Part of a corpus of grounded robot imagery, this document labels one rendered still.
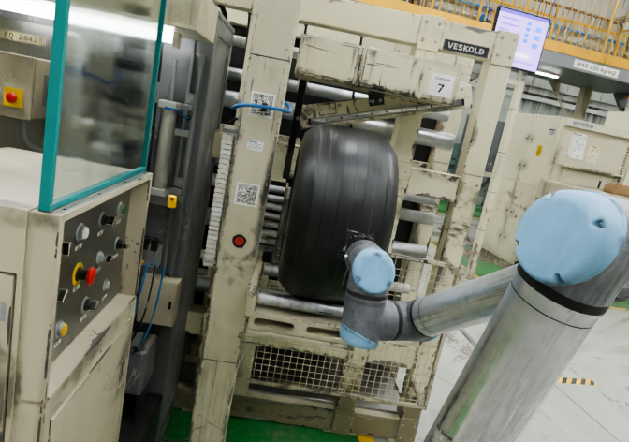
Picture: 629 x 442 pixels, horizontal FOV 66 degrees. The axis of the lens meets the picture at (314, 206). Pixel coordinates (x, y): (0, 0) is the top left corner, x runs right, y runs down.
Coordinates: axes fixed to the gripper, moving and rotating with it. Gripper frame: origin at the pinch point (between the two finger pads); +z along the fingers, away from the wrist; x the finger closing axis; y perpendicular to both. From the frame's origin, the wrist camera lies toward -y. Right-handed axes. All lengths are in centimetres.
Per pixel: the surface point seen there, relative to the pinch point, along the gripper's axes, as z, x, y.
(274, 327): 19.3, 16.7, -31.8
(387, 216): 2.8, -9.0, 11.5
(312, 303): 18.8, 6.1, -22.0
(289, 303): 18.4, 13.3, -23.1
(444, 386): 155, -100, -98
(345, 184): 3.1, 4.5, 18.4
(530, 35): 359, -199, 197
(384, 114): 57, -12, 48
